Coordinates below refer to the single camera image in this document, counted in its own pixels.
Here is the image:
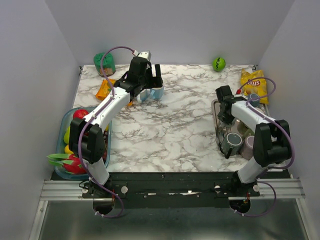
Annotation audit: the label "yellow Lays chips bag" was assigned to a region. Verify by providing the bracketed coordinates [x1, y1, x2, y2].
[240, 68, 267, 97]

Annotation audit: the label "green striped ball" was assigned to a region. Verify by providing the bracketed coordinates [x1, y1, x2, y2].
[212, 57, 226, 72]

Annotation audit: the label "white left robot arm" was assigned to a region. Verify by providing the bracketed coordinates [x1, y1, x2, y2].
[69, 51, 164, 198]

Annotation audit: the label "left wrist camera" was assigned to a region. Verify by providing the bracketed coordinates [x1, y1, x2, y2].
[137, 50, 152, 62]

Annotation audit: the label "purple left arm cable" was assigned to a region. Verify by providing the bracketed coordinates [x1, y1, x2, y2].
[77, 45, 141, 219]

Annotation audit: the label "pink dragon fruit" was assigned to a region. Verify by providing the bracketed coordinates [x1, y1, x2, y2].
[47, 153, 86, 175]

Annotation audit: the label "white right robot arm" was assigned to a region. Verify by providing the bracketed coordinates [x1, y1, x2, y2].
[215, 85, 295, 196]

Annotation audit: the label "green pear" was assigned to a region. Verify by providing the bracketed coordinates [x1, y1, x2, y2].
[63, 126, 71, 145]

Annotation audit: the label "silver metal tray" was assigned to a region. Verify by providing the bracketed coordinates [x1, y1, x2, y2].
[211, 99, 269, 156]

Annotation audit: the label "dark grey mug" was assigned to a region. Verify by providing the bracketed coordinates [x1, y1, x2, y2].
[248, 93, 260, 105]

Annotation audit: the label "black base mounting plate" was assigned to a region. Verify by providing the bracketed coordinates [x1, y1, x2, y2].
[82, 172, 260, 209]

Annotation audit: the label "dark green patterned mug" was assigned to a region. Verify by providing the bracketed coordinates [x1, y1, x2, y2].
[220, 132, 243, 159]

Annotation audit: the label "orange snack bag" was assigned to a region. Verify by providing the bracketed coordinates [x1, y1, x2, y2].
[94, 78, 133, 107]

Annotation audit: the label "purple mug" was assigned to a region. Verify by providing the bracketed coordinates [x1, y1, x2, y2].
[239, 135, 255, 160]

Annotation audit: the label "dark red grapes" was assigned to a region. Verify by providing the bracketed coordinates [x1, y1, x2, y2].
[102, 130, 109, 163]

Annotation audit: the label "light blue white mug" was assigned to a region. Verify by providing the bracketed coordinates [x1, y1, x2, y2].
[137, 85, 165, 103]

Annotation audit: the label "green wrapped jar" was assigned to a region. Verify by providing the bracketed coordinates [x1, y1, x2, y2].
[93, 52, 116, 77]

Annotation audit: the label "red apple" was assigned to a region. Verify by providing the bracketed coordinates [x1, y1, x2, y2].
[72, 109, 89, 119]

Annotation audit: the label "clear blue fruit container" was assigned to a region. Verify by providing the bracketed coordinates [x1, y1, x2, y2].
[54, 106, 113, 181]

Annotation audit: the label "aluminium rail frame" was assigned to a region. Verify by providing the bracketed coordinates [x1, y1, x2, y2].
[29, 178, 317, 240]

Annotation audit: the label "orange fruit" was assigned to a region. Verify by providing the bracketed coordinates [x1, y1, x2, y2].
[64, 144, 73, 155]

